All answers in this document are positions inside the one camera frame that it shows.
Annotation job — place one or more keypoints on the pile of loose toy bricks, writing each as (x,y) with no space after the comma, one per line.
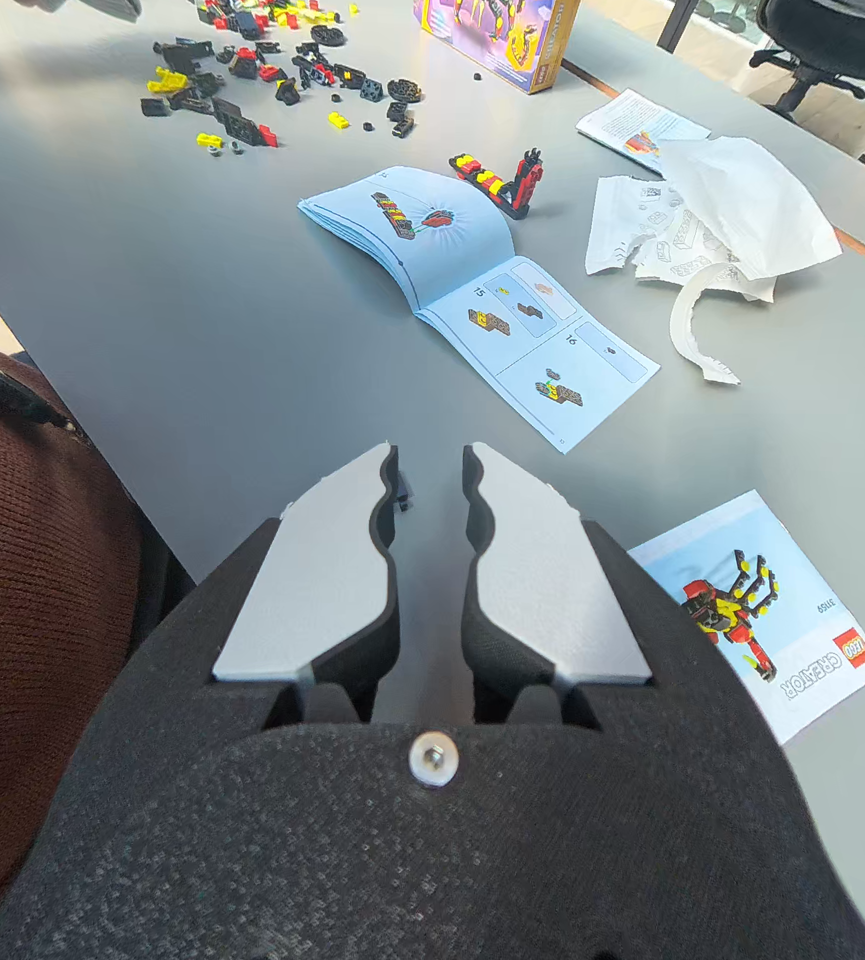
(252,67)

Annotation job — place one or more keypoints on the person's brown knit sweater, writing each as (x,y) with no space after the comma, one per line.
(35,600)

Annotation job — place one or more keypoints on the dark table leg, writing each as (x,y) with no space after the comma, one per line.
(676,22)

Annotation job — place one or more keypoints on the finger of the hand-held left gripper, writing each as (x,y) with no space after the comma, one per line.
(95,7)

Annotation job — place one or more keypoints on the red black toy brick assembly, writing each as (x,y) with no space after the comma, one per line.
(504,184)

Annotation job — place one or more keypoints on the folded white leaflet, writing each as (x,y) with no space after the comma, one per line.
(620,120)

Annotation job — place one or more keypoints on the purple toy brick box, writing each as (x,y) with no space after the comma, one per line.
(507,45)

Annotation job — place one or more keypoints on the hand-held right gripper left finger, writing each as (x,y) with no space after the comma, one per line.
(305,592)

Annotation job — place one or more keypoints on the crumpled white paper bag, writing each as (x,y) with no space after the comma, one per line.
(755,202)

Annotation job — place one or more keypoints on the torn printed paper bag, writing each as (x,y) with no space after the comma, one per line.
(635,225)

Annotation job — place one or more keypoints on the open blue instruction booklet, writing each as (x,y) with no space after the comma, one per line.
(470,300)

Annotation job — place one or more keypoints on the closed blue instruction booklet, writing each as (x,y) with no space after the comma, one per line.
(777,592)

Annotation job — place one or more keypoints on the black office chair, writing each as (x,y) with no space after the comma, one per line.
(830,37)

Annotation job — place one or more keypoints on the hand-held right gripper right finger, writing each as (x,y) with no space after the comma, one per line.
(552,592)

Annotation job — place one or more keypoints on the small black toy brick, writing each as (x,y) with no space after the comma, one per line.
(404,495)

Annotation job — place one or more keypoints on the curled white paper strip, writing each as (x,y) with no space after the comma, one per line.
(684,322)

